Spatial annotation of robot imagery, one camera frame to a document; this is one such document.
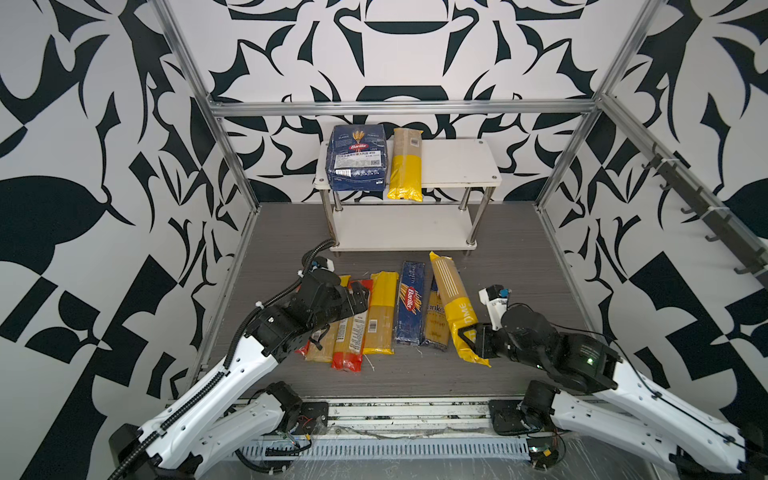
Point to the white cable duct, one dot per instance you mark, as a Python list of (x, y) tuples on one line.
[(515, 449)]

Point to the blue Barilla spaghetti box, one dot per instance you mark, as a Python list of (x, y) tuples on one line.
[(409, 328)]

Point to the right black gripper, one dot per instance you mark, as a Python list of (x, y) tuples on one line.
[(483, 334)]

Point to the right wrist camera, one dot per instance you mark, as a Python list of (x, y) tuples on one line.
[(495, 299)]

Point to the red clear spaghetti bag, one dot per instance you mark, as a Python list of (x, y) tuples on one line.
[(349, 343)]

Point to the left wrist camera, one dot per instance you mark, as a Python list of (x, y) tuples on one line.
[(322, 263)]

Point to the white two-tier shelf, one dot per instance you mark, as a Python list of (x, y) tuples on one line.
[(460, 177)]

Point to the wall hook rail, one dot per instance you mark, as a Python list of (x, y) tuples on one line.
[(701, 203)]

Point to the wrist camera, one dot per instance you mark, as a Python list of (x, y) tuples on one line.
[(495, 299), (322, 263)]

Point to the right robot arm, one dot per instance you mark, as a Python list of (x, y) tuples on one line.
[(595, 391)]

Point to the yellow Pastatime spaghetti bag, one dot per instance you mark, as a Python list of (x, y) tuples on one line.
[(458, 309)]

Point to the blue De Cecco spaghetti bag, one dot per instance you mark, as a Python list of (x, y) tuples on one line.
[(436, 330)]

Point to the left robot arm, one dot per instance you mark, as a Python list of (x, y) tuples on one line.
[(205, 425)]

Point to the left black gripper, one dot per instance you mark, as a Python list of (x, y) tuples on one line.
[(346, 306)]

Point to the blue Barilla multipack bag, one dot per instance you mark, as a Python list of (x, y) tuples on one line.
[(357, 158)]

